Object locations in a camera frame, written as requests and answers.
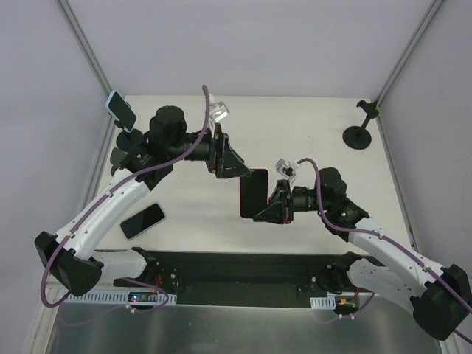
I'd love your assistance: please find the pink case phone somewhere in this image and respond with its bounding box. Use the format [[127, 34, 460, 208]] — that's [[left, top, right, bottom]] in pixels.
[[240, 168, 269, 219]]

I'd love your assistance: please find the black tall corner phone stand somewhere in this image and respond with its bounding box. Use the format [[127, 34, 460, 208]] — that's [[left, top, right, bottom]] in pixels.
[[342, 100, 379, 150]]

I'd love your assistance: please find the black round base phone stand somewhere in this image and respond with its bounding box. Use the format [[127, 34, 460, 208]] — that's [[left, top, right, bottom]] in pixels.
[[116, 125, 144, 153]]

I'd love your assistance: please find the black stand with brown base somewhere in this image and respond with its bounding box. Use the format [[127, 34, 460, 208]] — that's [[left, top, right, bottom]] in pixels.
[[109, 147, 127, 176]]

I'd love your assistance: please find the light blue case phone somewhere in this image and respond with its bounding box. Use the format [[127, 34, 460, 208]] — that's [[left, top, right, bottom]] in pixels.
[[105, 91, 136, 133]]

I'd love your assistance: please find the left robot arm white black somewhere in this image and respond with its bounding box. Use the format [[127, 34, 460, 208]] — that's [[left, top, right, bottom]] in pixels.
[[34, 102, 251, 296]]

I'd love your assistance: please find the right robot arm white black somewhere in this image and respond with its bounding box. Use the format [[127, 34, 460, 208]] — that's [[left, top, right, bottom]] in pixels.
[[253, 167, 471, 341]]

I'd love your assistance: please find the green case phone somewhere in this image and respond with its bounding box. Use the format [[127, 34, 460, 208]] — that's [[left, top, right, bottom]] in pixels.
[[120, 204, 166, 240]]

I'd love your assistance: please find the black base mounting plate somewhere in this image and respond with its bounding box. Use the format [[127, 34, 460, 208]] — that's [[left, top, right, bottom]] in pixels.
[[99, 250, 373, 309]]

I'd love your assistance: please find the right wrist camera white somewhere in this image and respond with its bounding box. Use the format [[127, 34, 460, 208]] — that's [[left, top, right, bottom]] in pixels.
[[275, 159, 299, 183]]

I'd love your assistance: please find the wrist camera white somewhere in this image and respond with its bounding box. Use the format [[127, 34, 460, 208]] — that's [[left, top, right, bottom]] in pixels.
[[209, 95, 229, 123], [275, 159, 299, 183]]

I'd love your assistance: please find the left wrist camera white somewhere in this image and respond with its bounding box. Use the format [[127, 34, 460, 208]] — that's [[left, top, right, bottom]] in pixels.
[[209, 95, 229, 123]]

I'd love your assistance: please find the right white cable duct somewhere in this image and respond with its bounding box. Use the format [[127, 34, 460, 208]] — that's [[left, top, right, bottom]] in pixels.
[[310, 296, 336, 310]]

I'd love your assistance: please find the white cable duct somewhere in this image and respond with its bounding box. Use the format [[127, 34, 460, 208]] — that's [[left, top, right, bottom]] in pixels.
[[66, 290, 177, 306], [310, 296, 336, 310]]

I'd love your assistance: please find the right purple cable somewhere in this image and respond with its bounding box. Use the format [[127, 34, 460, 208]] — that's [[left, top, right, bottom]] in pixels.
[[296, 158, 472, 342]]

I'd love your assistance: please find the purple cable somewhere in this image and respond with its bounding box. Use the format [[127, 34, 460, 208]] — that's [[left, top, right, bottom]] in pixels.
[[41, 84, 215, 318], [296, 158, 472, 342]]

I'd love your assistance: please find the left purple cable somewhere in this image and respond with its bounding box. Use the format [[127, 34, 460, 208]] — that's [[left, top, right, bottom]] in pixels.
[[41, 84, 215, 318]]

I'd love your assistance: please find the left white cable duct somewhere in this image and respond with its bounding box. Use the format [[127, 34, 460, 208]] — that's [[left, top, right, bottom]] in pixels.
[[66, 290, 177, 306]]

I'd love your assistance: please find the left aluminium frame post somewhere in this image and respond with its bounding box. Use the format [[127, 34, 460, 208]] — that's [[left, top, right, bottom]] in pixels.
[[55, 0, 122, 108]]

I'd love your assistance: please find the aluminium frame post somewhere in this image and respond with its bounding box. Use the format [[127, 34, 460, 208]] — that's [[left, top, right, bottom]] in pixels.
[[374, 0, 447, 107], [55, 0, 122, 108]]

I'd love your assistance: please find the right aluminium frame post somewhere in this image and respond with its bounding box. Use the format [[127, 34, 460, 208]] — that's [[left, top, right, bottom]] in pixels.
[[374, 0, 447, 107]]

